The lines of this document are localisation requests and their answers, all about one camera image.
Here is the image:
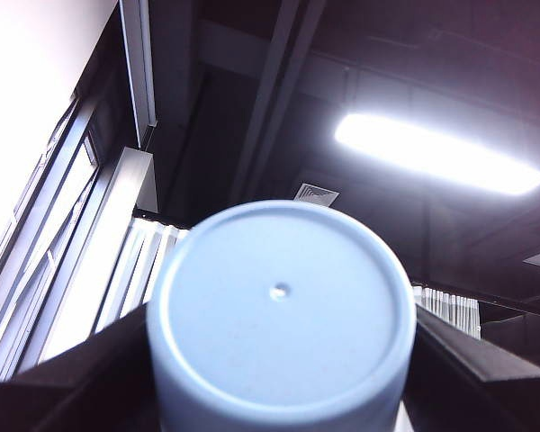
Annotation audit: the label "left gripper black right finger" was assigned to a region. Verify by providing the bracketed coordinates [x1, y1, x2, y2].
[403, 309, 540, 432]

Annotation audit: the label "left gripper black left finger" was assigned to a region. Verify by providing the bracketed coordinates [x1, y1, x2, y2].
[0, 304, 162, 432]

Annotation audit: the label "blue ribbed plastic cup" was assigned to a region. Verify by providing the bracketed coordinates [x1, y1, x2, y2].
[146, 200, 419, 432]

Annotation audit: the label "white vertical blinds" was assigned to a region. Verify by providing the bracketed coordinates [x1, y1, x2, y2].
[412, 285, 482, 339]
[94, 214, 191, 334]

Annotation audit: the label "long ceiling light panel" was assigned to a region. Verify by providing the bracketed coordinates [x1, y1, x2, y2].
[332, 112, 540, 197]

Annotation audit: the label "square ceiling air vent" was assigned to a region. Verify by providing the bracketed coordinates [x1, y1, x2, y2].
[294, 182, 341, 208]

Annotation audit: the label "grey ceiling beam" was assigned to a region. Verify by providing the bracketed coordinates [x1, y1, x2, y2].
[227, 0, 328, 206]

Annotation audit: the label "large window with frame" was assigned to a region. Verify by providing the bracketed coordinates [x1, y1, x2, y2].
[0, 89, 157, 383]

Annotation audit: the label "metal hanging ceiling rail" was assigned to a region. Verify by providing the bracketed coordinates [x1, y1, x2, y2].
[118, 0, 158, 148]

